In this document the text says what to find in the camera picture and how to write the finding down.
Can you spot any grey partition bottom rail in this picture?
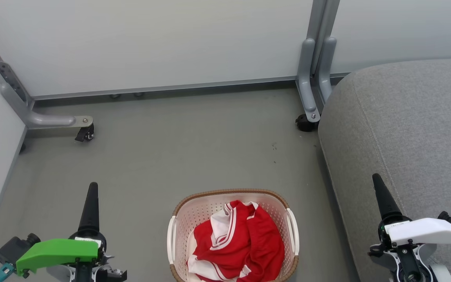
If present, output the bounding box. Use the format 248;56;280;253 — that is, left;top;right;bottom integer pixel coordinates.
33;76;301;101

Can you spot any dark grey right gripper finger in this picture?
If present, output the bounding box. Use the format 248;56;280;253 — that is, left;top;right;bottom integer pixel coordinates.
372;174;404;222

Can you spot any grey curved partition leg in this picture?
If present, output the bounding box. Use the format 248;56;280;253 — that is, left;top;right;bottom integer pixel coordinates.
0;82;94;130

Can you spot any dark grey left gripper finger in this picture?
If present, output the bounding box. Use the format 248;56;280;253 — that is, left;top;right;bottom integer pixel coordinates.
78;182;100;235

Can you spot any black caster wheel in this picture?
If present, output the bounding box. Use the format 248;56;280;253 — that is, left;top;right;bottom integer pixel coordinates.
75;124;95;142
296;114;319;132

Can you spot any white plastic laundry basket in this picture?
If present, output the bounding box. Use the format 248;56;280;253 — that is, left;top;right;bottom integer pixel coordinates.
167;189;299;282

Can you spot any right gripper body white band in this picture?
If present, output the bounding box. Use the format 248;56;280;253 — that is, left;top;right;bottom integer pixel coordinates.
368;215;451;282

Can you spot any grey fabric sofa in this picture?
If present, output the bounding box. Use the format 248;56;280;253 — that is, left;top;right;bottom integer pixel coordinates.
318;58;451;282

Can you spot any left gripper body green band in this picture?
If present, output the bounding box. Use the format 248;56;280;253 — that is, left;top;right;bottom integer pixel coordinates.
16;230;127;282

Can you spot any red and white garment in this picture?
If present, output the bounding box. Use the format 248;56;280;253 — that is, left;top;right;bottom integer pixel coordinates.
186;201;258;282

